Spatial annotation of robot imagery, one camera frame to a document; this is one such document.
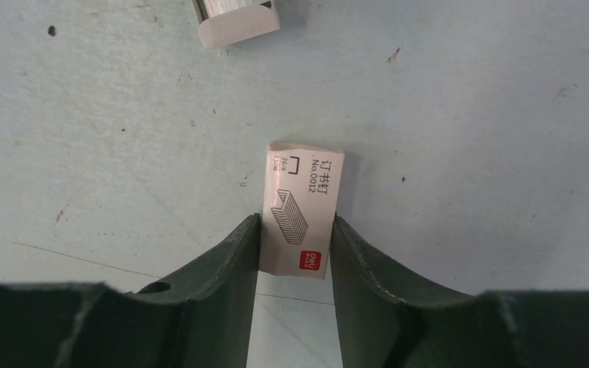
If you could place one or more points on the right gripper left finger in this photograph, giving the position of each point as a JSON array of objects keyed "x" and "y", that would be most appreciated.
[{"x": 198, "y": 316}]

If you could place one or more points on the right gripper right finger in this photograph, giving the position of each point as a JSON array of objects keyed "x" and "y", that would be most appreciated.
[{"x": 390, "y": 316}]

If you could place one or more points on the white staple box sleeve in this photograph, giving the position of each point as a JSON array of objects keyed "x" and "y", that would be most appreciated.
[{"x": 302, "y": 185}]

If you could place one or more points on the staple tray box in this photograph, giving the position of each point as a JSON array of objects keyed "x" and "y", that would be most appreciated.
[{"x": 225, "y": 22}]

